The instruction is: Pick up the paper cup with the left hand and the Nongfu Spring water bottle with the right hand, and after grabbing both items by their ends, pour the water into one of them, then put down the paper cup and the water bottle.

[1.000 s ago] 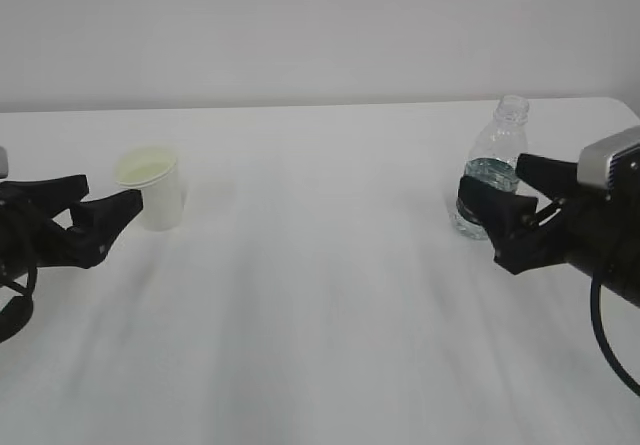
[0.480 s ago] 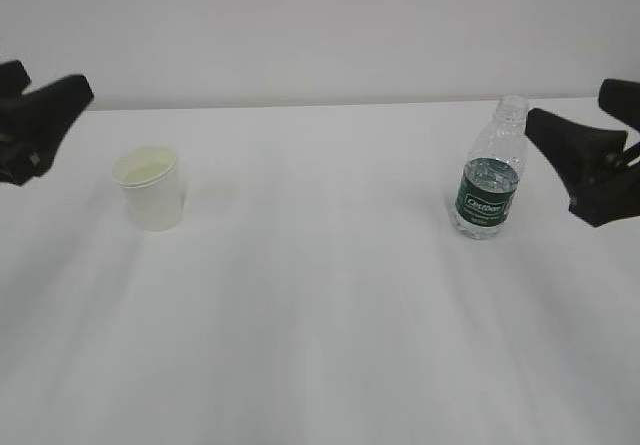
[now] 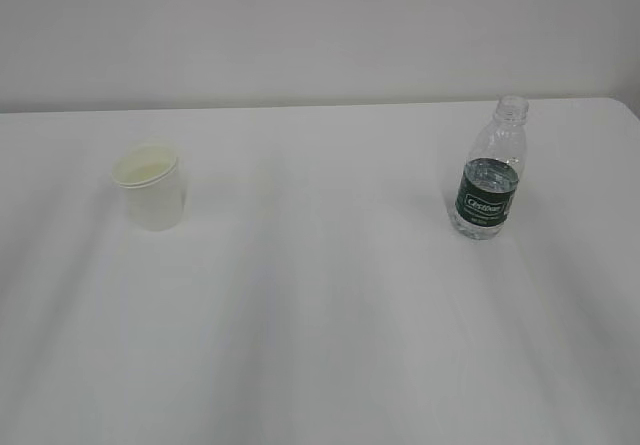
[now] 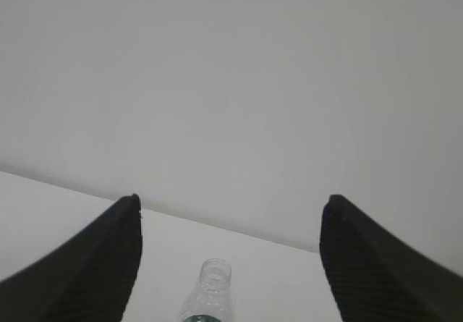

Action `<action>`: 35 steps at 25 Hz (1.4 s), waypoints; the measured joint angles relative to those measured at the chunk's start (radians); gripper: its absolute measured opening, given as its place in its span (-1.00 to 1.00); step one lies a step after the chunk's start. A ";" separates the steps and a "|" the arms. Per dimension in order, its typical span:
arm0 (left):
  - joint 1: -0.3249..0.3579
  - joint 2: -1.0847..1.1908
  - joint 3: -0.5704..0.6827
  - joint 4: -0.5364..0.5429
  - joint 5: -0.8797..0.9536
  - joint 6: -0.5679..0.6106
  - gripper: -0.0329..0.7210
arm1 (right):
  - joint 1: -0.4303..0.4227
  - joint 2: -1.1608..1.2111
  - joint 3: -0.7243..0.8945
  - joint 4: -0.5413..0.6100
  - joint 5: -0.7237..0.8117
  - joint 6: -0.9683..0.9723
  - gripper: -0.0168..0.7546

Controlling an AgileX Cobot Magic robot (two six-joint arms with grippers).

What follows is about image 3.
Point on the white paper cup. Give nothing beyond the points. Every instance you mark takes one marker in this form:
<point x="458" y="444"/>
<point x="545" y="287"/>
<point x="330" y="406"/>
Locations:
<point x="150" y="181"/>

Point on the clear green-label water bottle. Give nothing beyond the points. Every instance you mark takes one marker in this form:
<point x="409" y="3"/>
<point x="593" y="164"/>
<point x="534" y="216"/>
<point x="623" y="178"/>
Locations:
<point x="492" y="172"/>

